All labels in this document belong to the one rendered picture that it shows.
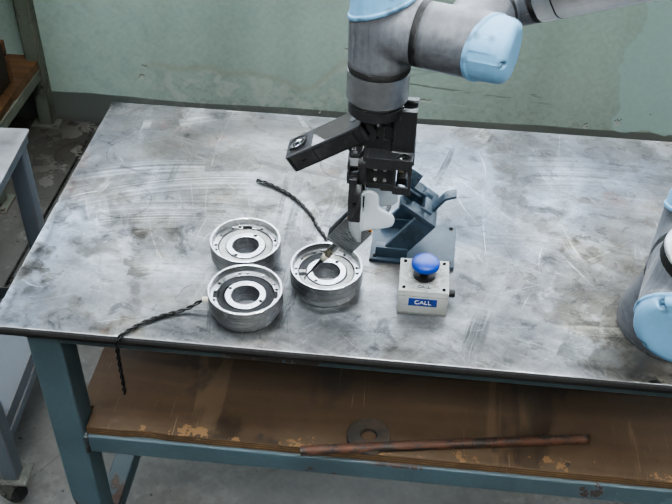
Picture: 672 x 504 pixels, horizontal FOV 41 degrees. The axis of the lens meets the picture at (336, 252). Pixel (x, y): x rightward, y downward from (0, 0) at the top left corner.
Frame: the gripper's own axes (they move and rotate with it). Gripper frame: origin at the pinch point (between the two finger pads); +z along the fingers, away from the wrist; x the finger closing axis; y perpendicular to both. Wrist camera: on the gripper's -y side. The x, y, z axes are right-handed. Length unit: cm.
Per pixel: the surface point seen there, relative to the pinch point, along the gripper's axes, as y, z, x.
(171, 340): -23.2, 13.1, -12.6
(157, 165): -37.1, 12.9, 27.3
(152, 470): -45, 93, 22
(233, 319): -15.0, 10.0, -10.2
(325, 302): -3.4, 11.5, -3.4
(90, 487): -42, 53, -11
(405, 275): 7.4, 8.6, 1.0
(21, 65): -125, 68, 150
